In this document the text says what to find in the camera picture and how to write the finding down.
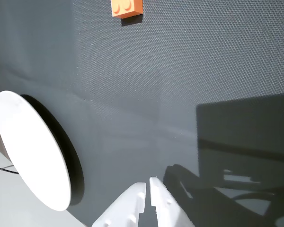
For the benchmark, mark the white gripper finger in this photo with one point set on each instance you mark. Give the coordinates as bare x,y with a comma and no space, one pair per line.
127,208
165,208

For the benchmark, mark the orange lego block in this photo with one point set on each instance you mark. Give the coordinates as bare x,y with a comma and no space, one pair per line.
126,7

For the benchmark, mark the white round plate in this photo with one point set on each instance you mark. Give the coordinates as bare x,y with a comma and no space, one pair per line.
30,146

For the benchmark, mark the dark grey table mat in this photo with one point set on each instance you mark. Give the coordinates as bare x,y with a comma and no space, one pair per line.
156,94

